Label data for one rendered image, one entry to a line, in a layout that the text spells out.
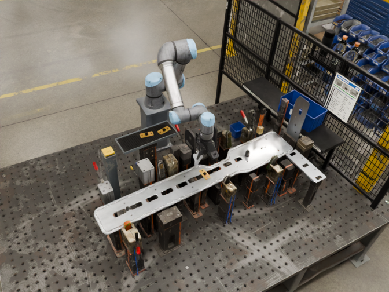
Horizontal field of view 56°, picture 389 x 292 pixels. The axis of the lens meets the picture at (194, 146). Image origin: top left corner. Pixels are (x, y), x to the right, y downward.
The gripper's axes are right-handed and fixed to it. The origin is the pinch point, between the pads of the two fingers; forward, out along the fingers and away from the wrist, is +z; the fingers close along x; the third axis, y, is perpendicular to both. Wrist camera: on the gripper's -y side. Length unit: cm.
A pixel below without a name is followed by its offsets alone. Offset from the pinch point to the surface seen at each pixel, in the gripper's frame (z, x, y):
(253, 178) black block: 12.6, -25.4, -17.3
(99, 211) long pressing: 11, 67, 6
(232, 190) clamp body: 7.7, -5.6, -21.6
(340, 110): -9, -101, -13
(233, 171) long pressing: 11.4, -17.3, -7.0
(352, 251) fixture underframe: 89, -98, -69
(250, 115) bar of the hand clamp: -8.2, -45.2, 15.1
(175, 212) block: 8.6, 31.7, -17.4
